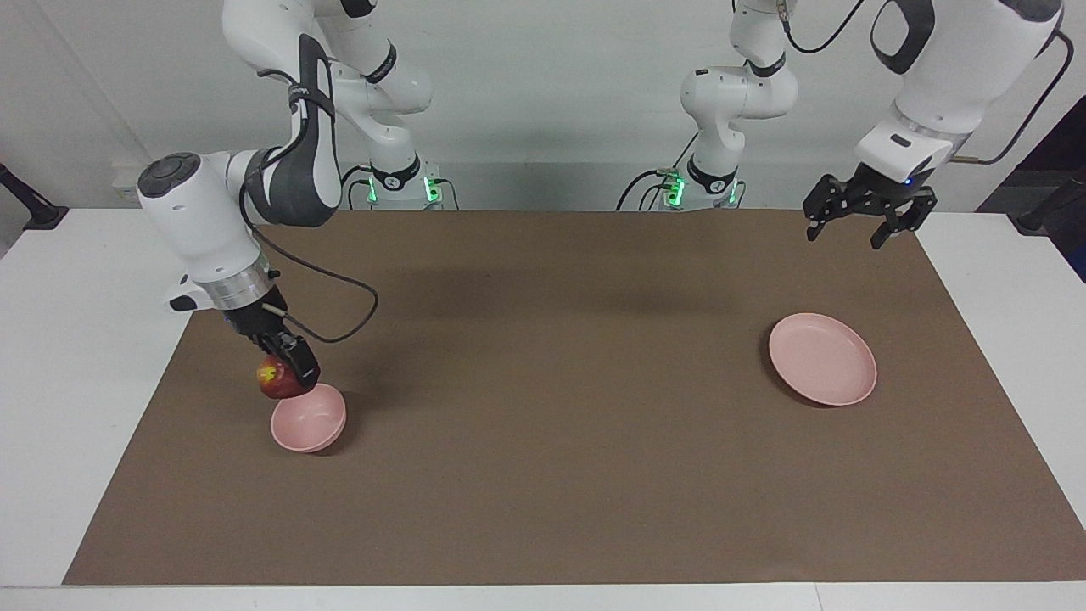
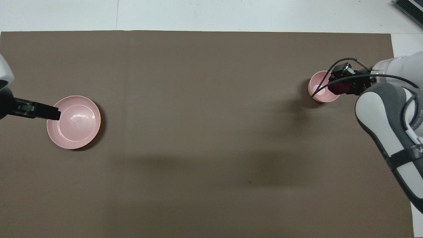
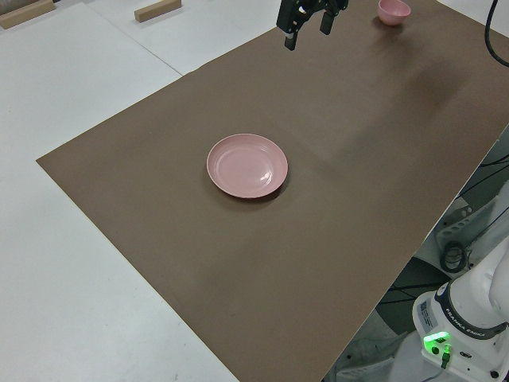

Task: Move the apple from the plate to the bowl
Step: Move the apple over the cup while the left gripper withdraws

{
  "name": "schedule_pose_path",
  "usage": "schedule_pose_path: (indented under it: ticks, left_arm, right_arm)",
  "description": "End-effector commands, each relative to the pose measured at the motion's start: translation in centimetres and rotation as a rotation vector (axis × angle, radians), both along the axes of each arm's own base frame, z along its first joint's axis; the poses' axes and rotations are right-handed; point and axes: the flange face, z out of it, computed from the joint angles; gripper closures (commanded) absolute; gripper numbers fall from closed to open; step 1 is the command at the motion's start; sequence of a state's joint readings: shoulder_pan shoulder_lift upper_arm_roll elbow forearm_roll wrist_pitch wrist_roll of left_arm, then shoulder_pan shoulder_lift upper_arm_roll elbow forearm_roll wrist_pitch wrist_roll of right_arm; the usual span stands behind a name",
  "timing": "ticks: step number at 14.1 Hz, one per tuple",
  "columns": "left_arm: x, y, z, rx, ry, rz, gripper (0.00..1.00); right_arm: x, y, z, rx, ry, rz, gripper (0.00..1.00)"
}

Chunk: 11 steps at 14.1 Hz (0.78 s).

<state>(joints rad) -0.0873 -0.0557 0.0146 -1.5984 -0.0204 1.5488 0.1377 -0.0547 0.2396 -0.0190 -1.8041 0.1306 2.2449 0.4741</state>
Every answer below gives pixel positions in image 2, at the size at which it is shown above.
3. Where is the brown table mat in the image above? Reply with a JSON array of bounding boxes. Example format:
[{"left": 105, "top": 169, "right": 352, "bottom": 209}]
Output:
[{"left": 0, "top": 30, "right": 414, "bottom": 238}]

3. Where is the small pink bowl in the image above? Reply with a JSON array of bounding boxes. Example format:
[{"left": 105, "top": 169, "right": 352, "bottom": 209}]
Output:
[{"left": 308, "top": 71, "right": 341, "bottom": 103}]

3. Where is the black ribbed metal device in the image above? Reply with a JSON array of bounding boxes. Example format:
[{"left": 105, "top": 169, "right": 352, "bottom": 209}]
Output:
[{"left": 393, "top": 0, "right": 423, "bottom": 19}]

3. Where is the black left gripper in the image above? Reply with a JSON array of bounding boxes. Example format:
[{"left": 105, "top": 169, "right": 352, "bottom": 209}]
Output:
[{"left": 0, "top": 88, "right": 60, "bottom": 121}]

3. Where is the dark red apple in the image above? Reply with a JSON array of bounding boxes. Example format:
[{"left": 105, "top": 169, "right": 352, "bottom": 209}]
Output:
[{"left": 328, "top": 81, "right": 351, "bottom": 96}]

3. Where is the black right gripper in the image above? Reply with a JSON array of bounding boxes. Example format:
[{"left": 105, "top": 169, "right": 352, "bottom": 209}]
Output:
[{"left": 330, "top": 63, "right": 375, "bottom": 96}]

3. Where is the large pink bowl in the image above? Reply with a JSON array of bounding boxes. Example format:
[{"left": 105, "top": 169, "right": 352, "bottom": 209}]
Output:
[{"left": 47, "top": 96, "right": 101, "bottom": 150}]

